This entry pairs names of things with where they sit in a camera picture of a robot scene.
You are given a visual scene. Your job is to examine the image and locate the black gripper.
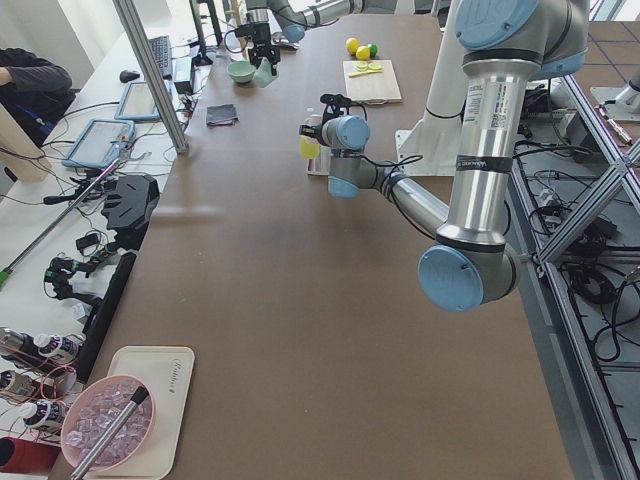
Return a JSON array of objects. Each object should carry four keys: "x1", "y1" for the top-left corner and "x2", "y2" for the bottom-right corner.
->
[
  {"x1": 234, "y1": 22, "x2": 280, "y2": 76},
  {"x1": 299, "y1": 93, "x2": 364, "y2": 138}
]

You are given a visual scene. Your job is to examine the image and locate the green cup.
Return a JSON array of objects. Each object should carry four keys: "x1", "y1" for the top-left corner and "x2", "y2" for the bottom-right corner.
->
[{"x1": 253, "y1": 58, "x2": 277, "y2": 88}]

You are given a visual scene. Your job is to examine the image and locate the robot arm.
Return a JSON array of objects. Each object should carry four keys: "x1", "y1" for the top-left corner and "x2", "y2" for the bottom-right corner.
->
[
  {"x1": 233, "y1": 0, "x2": 452, "y2": 77},
  {"x1": 299, "y1": 1, "x2": 589, "y2": 312}
]

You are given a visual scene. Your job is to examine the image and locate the yellow cup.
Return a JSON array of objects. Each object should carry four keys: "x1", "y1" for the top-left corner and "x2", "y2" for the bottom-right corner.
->
[{"x1": 299, "y1": 135, "x2": 321, "y2": 160}]

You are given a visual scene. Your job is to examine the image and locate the green bowl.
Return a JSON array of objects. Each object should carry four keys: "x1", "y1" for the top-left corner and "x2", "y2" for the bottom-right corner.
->
[{"x1": 227, "y1": 60, "x2": 256, "y2": 84}]

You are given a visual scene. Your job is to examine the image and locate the wooden mug tree stand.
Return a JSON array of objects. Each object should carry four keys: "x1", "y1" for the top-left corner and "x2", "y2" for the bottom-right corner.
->
[{"x1": 223, "y1": 0, "x2": 247, "y2": 56}]

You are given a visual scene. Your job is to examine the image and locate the grey folded cloth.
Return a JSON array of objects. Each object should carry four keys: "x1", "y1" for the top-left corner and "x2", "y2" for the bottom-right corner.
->
[{"x1": 206, "y1": 104, "x2": 238, "y2": 127}]

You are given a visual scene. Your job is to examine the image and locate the wooden cutting board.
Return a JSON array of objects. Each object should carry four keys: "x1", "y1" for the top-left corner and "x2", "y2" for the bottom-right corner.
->
[{"x1": 342, "y1": 60, "x2": 402, "y2": 103}]

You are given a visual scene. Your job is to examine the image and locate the yellow plastic knife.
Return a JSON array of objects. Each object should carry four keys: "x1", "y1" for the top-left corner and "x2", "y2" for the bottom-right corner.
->
[{"x1": 348, "y1": 69, "x2": 382, "y2": 78}]

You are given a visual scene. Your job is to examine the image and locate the whole yellow lemon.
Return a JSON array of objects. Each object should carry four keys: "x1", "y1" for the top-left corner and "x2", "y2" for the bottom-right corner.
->
[
  {"x1": 345, "y1": 37, "x2": 360, "y2": 56},
  {"x1": 355, "y1": 45, "x2": 371, "y2": 61}
]

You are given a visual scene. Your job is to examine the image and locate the black keyboard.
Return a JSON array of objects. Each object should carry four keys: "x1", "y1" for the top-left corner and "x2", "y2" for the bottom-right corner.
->
[{"x1": 148, "y1": 35, "x2": 173, "y2": 79}]

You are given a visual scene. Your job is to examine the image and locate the blue teach pendant tablet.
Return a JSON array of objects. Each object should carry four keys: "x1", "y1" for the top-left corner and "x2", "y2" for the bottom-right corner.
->
[
  {"x1": 114, "y1": 82, "x2": 160, "y2": 122},
  {"x1": 62, "y1": 119, "x2": 135, "y2": 169}
]

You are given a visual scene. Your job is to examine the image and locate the black computer mouse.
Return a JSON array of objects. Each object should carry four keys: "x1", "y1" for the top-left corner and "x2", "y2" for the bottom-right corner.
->
[{"x1": 119, "y1": 70, "x2": 141, "y2": 84}]

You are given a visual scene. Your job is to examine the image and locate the cream plastic tray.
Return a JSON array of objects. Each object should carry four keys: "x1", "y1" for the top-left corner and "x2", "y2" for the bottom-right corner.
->
[{"x1": 61, "y1": 346, "x2": 195, "y2": 479}]

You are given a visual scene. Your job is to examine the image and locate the pink bowl with ice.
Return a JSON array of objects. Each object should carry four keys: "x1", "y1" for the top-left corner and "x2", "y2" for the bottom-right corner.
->
[{"x1": 61, "y1": 375, "x2": 155, "y2": 472}]

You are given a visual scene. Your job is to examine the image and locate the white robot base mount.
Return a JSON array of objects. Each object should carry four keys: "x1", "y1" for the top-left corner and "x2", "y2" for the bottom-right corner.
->
[{"x1": 396, "y1": 1, "x2": 468, "y2": 177}]

